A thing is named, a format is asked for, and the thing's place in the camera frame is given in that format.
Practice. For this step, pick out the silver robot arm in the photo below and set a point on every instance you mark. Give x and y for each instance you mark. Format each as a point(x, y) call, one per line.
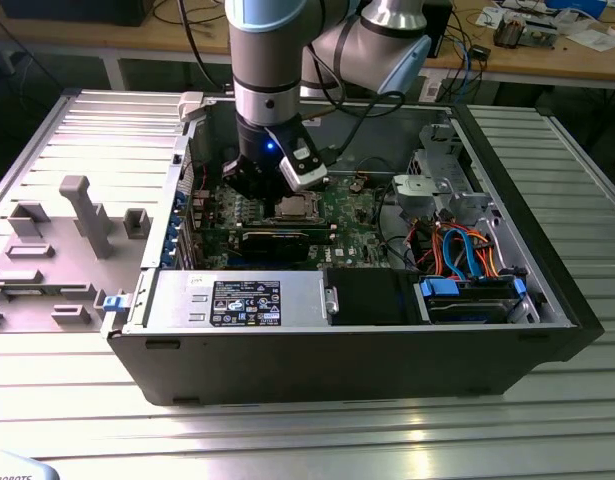
point(264, 60)

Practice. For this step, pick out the grey parts rack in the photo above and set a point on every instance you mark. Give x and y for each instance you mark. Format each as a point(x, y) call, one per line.
point(47, 270)

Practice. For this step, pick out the hard disk in blue carrier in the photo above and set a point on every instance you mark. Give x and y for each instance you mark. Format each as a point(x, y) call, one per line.
point(467, 310)

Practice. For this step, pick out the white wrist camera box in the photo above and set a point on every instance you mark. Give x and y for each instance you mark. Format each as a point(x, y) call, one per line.
point(307, 175)

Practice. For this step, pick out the silver metal disk bay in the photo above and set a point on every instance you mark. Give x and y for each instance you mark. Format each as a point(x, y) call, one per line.
point(427, 192)

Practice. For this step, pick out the black graphics card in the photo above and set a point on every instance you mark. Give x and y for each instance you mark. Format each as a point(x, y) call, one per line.
point(274, 246)

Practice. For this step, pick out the black monitor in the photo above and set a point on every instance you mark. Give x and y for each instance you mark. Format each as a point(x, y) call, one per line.
point(72, 12)

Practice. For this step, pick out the pale blue teach pendant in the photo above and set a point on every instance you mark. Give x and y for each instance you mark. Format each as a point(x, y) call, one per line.
point(17, 470)

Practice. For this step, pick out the small black box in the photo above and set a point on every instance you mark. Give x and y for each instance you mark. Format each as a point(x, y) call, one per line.
point(479, 51)

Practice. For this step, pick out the round silver coin battery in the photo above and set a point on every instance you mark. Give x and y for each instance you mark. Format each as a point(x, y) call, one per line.
point(355, 186)

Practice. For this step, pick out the grey case latch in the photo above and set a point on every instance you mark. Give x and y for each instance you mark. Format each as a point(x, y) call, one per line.
point(192, 105)

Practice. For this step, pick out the green motherboard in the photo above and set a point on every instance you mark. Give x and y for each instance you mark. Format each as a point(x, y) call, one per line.
point(357, 220)

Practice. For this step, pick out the metal heatsink cooler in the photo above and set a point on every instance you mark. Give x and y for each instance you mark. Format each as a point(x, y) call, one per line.
point(509, 32)

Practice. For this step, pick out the blue plastic latch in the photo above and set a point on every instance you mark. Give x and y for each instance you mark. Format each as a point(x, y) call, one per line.
point(114, 303)

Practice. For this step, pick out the white paper sheet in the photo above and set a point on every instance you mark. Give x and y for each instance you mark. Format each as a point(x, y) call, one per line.
point(492, 17)
point(594, 40)

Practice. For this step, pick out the black PC case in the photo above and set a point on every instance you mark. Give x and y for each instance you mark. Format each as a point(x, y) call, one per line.
point(337, 365)

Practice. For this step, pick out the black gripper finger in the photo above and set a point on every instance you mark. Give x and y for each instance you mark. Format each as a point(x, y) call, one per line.
point(247, 177)
point(281, 200)

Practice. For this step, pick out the grey metal device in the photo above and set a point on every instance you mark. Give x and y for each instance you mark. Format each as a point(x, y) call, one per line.
point(542, 35)

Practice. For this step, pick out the silver power supply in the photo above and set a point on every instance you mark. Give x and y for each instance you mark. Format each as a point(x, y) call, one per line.
point(177, 300)

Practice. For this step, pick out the blue box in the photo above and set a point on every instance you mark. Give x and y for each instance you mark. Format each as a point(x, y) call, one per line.
point(577, 6)

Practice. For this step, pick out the wooden desk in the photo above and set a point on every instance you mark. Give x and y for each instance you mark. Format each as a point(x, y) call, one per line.
point(137, 42)

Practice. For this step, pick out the blue card slot clip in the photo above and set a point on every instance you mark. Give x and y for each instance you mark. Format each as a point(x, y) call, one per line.
point(167, 257)
point(170, 238)
point(180, 199)
point(174, 220)

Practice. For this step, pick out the white label sheet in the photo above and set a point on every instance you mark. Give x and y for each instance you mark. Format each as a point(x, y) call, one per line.
point(429, 89)

